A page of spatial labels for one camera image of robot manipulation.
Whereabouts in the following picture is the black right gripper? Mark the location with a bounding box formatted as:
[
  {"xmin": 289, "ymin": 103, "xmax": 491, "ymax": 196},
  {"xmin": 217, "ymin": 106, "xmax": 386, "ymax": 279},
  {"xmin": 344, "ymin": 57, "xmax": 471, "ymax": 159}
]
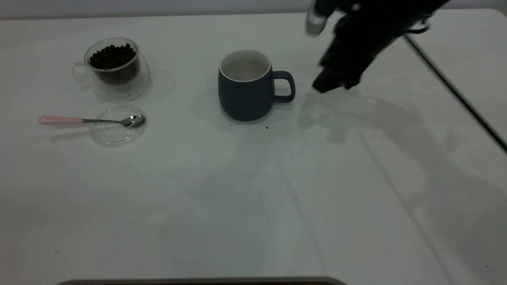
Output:
[{"xmin": 312, "ymin": 8, "xmax": 401, "ymax": 93}]

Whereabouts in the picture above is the pile of coffee beans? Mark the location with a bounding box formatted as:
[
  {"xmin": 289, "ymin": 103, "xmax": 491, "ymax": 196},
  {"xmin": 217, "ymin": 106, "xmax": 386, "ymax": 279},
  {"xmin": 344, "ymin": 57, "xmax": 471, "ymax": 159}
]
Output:
[{"xmin": 89, "ymin": 44, "xmax": 140, "ymax": 84}]

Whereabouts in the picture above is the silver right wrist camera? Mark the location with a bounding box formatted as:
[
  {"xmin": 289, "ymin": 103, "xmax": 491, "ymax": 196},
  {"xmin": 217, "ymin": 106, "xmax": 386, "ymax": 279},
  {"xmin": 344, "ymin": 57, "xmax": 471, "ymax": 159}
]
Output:
[{"xmin": 304, "ymin": 0, "xmax": 341, "ymax": 39}]

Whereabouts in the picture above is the clear double-walled glass cup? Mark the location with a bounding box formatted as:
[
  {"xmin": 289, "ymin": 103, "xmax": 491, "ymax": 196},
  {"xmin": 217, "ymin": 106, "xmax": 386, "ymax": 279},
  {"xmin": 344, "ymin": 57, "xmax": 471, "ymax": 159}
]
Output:
[{"xmin": 71, "ymin": 38, "xmax": 150, "ymax": 101}]

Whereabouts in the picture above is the dark blue-grey ceramic mug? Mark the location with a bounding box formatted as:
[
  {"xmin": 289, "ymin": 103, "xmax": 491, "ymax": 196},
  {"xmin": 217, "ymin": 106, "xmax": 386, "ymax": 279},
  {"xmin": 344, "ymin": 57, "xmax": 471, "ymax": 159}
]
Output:
[{"xmin": 218, "ymin": 49, "xmax": 296, "ymax": 122}]

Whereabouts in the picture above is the clear round glass lid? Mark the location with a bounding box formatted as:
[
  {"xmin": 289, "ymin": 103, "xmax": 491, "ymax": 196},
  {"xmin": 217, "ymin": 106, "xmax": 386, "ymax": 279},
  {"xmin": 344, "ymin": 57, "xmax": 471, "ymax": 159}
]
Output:
[{"xmin": 89, "ymin": 101, "xmax": 148, "ymax": 148}]

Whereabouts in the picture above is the thin black cable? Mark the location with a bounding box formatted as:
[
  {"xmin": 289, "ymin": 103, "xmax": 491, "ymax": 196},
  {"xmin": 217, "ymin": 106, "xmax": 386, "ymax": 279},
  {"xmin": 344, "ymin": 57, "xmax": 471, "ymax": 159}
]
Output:
[{"xmin": 403, "ymin": 34, "xmax": 507, "ymax": 153}]

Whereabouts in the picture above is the pink-handled metal spoon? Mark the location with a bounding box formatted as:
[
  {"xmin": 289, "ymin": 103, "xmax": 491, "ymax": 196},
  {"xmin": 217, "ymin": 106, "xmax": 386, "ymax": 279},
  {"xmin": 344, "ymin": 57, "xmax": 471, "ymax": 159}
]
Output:
[{"xmin": 38, "ymin": 115, "xmax": 146, "ymax": 129}]

